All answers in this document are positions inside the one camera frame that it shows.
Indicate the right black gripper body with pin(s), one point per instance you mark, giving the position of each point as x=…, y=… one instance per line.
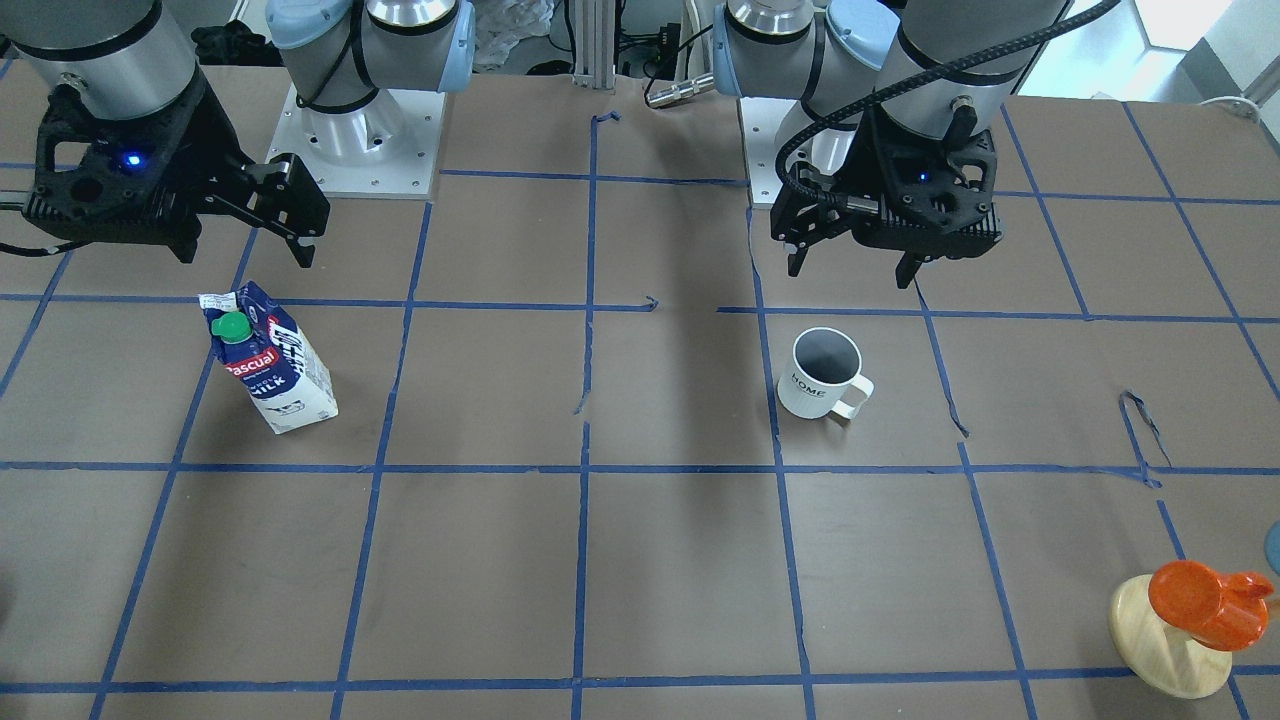
x=214, y=140

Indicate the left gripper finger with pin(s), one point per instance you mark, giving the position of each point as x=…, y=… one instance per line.
x=907, y=268
x=797, y=251

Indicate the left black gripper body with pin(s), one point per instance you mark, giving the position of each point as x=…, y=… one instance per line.
x=862, y=160

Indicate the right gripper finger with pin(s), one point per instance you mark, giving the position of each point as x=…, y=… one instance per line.
x=279, y=196

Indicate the white mug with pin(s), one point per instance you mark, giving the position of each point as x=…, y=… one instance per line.
x=824, y=376

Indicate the blue white milk carton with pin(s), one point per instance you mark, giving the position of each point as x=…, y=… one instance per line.
x=262, y=346

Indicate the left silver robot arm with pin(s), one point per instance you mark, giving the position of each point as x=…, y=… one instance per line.
x=841, y=58

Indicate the orange cup on wooden disc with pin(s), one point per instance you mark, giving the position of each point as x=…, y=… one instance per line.
x=1178, y=628

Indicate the blue round object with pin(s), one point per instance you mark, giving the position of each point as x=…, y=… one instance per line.
x=1271, y=547

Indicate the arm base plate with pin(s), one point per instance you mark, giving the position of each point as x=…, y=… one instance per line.
x=387, y=149
x=766, y=123

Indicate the aluminium frame post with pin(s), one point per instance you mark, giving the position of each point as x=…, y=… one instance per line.
x=594, y=33

